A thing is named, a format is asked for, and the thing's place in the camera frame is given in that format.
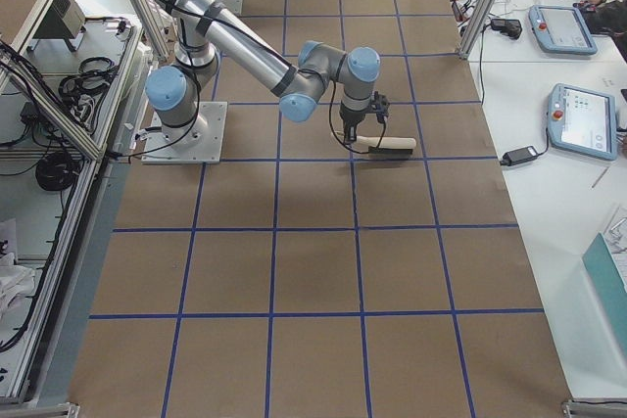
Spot white power strip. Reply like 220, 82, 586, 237
72, 94, 96, 122

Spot blue teach pendant far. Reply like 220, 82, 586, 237
528, 5, 598, 56

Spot grey electronics box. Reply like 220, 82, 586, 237
27, 0, 86, 52

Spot blue teach pendant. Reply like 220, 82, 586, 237
547, 83, 618, 162
528, 5, 598, 56

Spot teal folder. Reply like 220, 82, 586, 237
583, 233, 626, 327

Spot coiled black cables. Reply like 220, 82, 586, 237
34, 151, 82, 193

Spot blue teach pendant near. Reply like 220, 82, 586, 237
547, 83, 618, 162

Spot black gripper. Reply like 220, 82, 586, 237
340, 103, 367, 145

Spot small black power brick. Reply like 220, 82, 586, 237
500, 146, 540, 166

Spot beige hand brush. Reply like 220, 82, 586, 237
332, 131, 417, 158

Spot white crumpled cloth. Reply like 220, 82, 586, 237
0, 219, 35, 314

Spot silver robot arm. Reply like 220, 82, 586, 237
155, 0, 388, 145

